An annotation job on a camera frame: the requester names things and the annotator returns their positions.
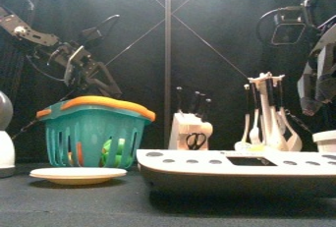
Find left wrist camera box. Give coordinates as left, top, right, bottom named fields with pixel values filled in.
left=78, top=27, right=106, bottom=45

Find white toy spatula black handle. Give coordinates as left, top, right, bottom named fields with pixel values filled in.
left=249, top=87, right=265, bottom=145

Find white slotted turner black handle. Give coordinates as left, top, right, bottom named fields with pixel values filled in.
left=275, top=77, right=305, bottom=152

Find black right camera cable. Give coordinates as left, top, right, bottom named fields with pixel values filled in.
left=255, top=5, right=305, bottom=45

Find black-handled toy knife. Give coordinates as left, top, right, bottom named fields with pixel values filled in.
left=191, top=90, right=203, bottom=115
left=175, top=85, right=186, bottom=115

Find black toy scissors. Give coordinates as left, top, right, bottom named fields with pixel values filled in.
left=186, top=132, right=210, bottom=151

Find white and grey toy appliance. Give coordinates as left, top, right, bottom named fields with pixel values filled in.
left=0, top=90, right=18, bottom=179

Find white kitchen scale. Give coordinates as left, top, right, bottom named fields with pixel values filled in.
left=135, top=148, right=336, bottom=199

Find white toy knife block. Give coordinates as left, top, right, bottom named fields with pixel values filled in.
left=169, top=111, right=215, bottom=151

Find white toy pot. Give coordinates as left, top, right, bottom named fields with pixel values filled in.
left=311, top=129, right=336, bottom=153

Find white utensil stand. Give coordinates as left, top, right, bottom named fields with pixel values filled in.
left=247, top=71, right=287, bottom=150

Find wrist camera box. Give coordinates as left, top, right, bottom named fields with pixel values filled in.
left=271, top=14, right=309, bottom=47
left=78, top=27, right=106, bottom=45

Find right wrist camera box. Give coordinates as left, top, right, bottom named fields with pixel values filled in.
left=271, top=14, right=309, bottom=47

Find vertical metal frame pole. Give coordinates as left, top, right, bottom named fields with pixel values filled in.
left=163, top=0, right=174, bottom=149

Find green toy vegetable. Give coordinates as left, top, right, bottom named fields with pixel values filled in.
left=102, top=138, right=134, bottom=168

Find teal basket with orange handle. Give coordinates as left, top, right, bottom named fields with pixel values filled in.
left=37, top=94, right=158, bottom=169

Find black camera cable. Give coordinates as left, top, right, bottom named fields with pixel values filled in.
left=255, top=5, right=305, bottom=45
left=93, top=14, right=123, bottom=40

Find black left camera cable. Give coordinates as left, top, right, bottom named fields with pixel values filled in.
left=93, top=14, right=123, bottom=40

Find cream toy plate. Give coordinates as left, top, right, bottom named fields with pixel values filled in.
left=30, top=166, right=129, bottom=186

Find white toy spoon black handle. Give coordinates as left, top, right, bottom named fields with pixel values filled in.
left=234, top=84, right=254, bottom=152

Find orange toy carrot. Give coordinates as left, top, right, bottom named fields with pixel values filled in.
left=67, top=142, right=86, bottom=167

